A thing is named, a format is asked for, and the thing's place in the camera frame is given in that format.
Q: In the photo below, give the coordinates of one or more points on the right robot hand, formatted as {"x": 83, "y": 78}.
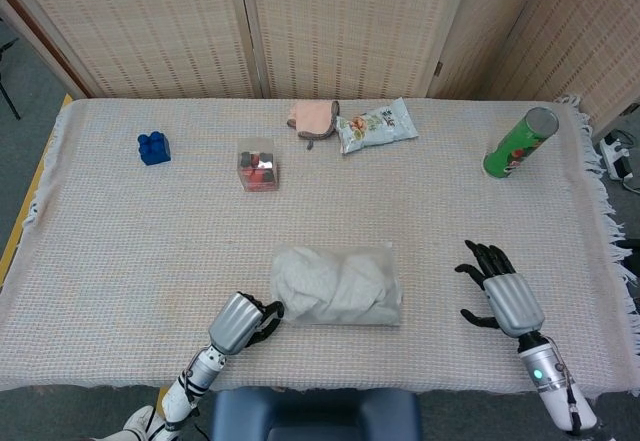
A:
{"x": 502, "y": 293}

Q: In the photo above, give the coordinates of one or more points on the green chips can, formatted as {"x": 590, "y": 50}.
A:
{"x": 520, "y": 143}

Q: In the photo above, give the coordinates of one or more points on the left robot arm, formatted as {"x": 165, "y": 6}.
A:
{"x": 187, "y": 386}

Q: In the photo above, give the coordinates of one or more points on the pink cloth with grey trim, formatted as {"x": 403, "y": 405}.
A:
{"x": 314, "y": 117}

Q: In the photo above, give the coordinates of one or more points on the white power strip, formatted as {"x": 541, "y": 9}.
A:
{"x": 617, "y": 153}

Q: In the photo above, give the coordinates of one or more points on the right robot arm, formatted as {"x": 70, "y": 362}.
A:
{"x": 555, "y": 381}

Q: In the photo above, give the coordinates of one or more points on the beige woven tablecloth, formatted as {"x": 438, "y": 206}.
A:
{"x": 150, "y": 261}

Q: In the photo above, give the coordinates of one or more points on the clear box of capsules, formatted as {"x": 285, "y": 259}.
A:
{"x": 258, "y": 165}

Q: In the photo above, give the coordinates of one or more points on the woven folding screen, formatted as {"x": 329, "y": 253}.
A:
{"x": 300, "y": 26}

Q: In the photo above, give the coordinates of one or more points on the white bagged cloth bundle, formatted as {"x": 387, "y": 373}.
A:
{"x": 345, "y": 286}

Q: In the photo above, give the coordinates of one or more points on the blue toy building block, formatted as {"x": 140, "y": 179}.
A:
{"x": 154, "y": 148}

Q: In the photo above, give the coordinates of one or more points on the pale blue snack bag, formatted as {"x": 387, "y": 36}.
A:
{"x": 375, "y": 128}

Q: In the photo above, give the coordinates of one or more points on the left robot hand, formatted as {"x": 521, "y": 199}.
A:
{"x": 240, "y": 323}

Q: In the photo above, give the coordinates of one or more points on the white clothes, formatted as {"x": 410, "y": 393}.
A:
{"x": 330, "y": 288}

